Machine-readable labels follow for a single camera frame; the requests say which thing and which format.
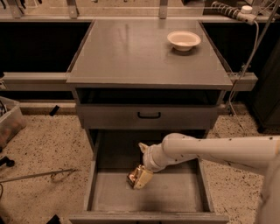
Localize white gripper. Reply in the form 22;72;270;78
133;143;198;189

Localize crushed orange can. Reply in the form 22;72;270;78
127;165;142;188

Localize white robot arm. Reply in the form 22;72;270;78
128;133;280;224

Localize open grey middle drawer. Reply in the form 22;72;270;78
69;129;229;224

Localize closed grey top drawer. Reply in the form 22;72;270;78
76;105;218;130

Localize grey drawer cabinet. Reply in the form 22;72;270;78
67;17;232;138

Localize metal rod on floor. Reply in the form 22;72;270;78
0;169;77;184

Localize small black floor block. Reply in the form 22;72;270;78
49;105;60;116

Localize white paper bowl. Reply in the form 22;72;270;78
167;31;201;52

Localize black object on floor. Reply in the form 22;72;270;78
0;157;15;167

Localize clear plastic storage bin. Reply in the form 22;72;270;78
0;96;26;149

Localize white power strip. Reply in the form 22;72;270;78
211;1;256;25

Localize black drawer handle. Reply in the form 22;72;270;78
137;112;161;119

